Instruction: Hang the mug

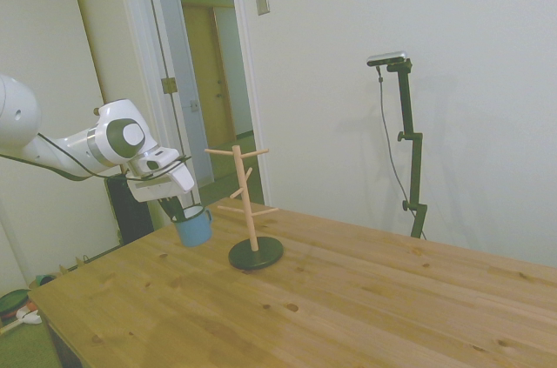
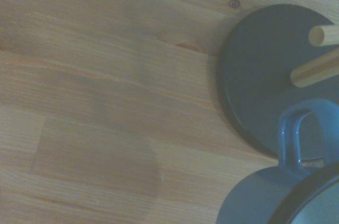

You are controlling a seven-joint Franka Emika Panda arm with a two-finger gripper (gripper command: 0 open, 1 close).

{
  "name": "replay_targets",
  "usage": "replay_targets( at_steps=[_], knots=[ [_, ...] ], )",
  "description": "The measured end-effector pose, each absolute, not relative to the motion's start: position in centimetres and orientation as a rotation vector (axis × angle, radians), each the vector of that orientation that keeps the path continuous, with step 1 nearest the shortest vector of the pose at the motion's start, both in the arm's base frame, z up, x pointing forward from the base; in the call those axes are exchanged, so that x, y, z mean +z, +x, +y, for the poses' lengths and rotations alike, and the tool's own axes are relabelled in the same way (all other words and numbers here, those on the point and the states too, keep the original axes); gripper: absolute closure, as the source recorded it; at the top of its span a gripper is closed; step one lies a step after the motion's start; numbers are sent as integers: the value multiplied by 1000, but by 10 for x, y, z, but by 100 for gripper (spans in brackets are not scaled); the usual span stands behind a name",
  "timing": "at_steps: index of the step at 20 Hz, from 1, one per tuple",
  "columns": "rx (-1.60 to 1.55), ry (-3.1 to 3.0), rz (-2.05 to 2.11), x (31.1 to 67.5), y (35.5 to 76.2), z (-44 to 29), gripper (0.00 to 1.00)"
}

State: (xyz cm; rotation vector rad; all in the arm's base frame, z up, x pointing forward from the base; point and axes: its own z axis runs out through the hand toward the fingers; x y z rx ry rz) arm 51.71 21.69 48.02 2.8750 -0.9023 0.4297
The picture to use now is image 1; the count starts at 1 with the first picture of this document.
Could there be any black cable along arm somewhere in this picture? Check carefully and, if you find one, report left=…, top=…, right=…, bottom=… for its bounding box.
left=0, top=131, right=193, bottom=183

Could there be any blue enamel mug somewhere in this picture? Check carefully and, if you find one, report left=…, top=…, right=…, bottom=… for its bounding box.
left=170, top=205, right=215, bottom=249

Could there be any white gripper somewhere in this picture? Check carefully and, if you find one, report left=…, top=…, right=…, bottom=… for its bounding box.
left=126, top=162, right=196, bottom=223

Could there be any wooden mug tree black base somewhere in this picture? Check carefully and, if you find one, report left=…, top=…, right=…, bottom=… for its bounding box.
left=204, top=145, right=285, bottom=271

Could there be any white floor item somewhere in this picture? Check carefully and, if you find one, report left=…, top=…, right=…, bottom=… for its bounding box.
left=16, top=307, right=44, bottom=326

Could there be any brown cardboard floor box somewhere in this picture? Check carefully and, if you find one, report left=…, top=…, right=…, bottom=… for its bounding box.
left=29, top=256, right=91, bottom=291

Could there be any wooden hallway door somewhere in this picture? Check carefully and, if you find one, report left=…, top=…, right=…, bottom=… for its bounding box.
left=182, top=4, right=238, bottom=148

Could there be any grey camera on stand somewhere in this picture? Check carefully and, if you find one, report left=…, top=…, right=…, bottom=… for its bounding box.
left=366, top=50, right=410, bottom=68

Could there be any black box on floor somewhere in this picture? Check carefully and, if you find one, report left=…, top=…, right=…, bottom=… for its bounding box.
left=104, top=173, right=155, bottom=247

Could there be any white open door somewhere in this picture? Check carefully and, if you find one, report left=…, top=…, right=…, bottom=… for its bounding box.
left=141, top=0, right=215, bottom=208

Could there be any green round floor item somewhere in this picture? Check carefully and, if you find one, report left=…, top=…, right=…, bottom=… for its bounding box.
left=0, top=289, right=32, bottom=322

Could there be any black camera stand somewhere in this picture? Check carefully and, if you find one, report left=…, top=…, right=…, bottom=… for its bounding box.
left=386, top=58, right=429, bottom=240

